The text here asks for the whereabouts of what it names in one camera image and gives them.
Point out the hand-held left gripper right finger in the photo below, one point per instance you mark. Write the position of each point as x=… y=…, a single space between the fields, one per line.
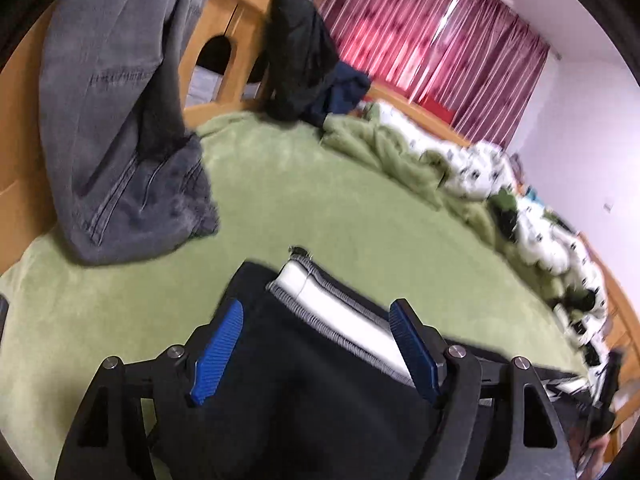
x=410 y=345

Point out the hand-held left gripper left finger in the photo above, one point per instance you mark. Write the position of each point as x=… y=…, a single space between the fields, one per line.
x=220 y=345

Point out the black pants with white waistband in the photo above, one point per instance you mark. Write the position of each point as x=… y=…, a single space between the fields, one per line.
x=300 y=385

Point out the green fleece bed sheet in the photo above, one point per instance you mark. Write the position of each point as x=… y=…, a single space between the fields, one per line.
x=325 y=200

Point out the white floral quilt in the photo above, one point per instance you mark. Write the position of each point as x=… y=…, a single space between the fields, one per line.
x=475 y=170

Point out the teal cloth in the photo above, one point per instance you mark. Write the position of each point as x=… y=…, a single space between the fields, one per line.
x=533 y=195

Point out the red chair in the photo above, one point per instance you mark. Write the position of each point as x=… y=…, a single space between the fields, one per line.
x=437 y=110

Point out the grey jeans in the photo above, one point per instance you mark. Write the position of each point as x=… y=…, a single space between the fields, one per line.
x=110 y=110

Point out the navy garment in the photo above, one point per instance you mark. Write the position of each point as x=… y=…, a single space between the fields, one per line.
x=345 y=90

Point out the black jacket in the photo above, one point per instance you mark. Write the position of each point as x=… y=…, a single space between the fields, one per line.
x=300 y=60

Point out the red patterned curtain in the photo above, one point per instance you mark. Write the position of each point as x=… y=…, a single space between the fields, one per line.
x=425 y=35

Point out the wooden bed frame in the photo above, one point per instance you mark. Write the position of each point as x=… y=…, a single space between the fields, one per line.
x=235 y=10

